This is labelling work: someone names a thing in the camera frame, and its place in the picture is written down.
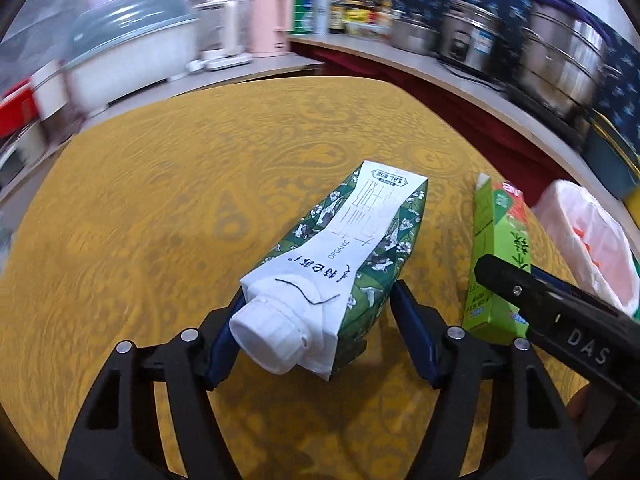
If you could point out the red plastic basin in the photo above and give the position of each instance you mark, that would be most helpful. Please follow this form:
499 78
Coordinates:
18 108

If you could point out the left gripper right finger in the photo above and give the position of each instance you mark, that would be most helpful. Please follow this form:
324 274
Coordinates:
529 434

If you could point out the pink electric kettle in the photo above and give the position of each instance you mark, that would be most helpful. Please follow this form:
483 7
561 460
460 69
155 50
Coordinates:
270 23

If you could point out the blue floral cloth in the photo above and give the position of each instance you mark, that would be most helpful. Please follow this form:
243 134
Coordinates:
617 98

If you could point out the white dish rack grey lid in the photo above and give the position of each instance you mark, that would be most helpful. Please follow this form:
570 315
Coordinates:
123 46

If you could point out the steel rice cooker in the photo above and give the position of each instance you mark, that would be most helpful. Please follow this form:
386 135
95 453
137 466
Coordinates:
470 37

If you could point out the soy sauce bottle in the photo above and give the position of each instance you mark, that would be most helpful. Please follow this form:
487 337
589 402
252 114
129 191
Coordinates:
336 17

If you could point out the small steel pot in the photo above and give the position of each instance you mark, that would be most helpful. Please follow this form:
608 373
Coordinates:
411 34

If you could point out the large steel steamer pot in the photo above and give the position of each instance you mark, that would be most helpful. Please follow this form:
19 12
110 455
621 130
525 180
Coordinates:
561 64

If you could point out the green white milk carton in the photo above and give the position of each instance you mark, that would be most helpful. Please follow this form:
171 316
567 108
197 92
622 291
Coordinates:
312 300

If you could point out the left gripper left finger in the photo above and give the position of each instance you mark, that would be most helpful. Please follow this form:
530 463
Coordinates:
117 435

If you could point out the person left hand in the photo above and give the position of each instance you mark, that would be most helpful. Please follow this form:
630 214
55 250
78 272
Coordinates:
608 433

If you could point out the white lidded jar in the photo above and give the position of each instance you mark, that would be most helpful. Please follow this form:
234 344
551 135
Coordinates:
51 95

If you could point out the white glass kettle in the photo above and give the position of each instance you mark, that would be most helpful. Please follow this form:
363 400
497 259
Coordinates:
221 35

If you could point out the white lined trash bin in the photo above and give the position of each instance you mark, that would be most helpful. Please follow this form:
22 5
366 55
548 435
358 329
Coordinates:
592 243

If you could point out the white thermos bottle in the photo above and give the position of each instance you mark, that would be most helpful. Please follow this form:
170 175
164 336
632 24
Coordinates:
321 16

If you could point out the yellow paisley tablecloth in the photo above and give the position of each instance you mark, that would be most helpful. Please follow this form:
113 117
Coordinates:
147 221

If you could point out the green tin can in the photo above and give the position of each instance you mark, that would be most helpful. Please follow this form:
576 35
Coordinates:
303 17

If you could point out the purple cloth on pot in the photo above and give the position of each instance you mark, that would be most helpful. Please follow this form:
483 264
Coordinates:
566 11

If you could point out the stacked blue yellow basins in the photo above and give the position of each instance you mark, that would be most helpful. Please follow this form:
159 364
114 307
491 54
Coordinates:
611 157

